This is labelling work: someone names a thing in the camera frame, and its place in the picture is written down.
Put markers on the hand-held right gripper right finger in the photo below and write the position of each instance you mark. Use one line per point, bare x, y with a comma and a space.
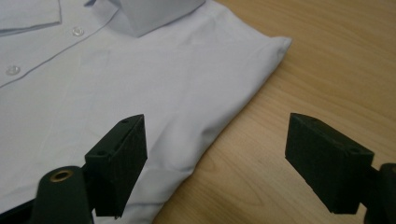
327, 168

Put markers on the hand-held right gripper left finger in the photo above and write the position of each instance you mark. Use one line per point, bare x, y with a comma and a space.
120, 168

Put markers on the white collared shirt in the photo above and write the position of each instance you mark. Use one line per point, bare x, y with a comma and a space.
124, 87

